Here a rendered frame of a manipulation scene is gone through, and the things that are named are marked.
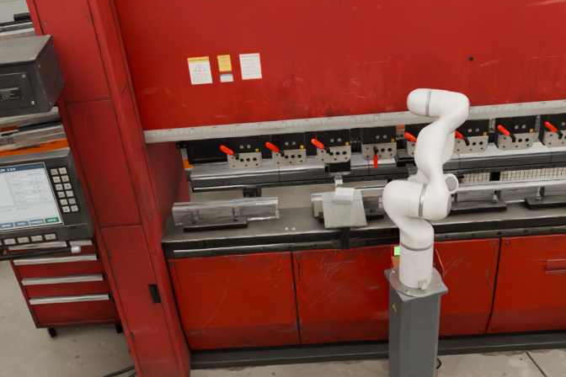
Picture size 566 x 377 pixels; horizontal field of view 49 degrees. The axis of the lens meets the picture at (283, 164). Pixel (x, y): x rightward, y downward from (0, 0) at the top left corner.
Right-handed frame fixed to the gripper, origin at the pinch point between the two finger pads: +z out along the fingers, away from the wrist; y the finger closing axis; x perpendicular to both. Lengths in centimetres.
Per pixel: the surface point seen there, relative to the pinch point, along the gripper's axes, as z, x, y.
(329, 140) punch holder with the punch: 2.0, 28.9, 32.2
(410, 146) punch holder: -10.6, -1.5, 17.9
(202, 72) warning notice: 6, 73, 76
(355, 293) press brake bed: 31, 27, -44
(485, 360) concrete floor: 24, -29, -104
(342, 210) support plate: 5.5, 32.3, 0.5
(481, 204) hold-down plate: -10.2, -29.1, -19.3
